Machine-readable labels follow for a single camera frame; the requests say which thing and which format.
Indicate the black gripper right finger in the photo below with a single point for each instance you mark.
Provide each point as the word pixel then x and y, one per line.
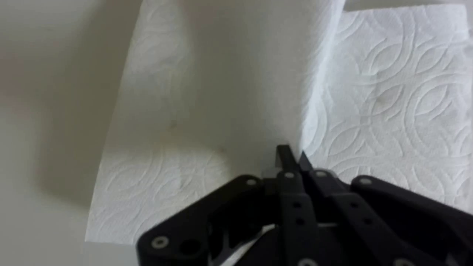
pixel 385 222

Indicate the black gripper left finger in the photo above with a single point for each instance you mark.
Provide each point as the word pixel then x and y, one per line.
pixel 222 222

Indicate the white paper towel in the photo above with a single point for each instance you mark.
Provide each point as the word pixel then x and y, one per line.
pixel 208 89

